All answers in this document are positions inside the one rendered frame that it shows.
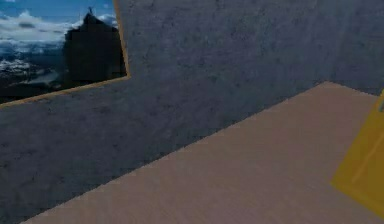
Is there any yellow cupboard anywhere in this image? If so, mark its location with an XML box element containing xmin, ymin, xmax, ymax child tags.
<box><xmin>329</xmin><ymin>89</ymin><xmax>384</xmax><ymax>219</ymax></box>

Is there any window with orange frame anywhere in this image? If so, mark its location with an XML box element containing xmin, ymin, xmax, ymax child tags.
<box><xmin>0</xmin><ymin>0</ymin><xmax>132</xmax><ymax>109</ymax></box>

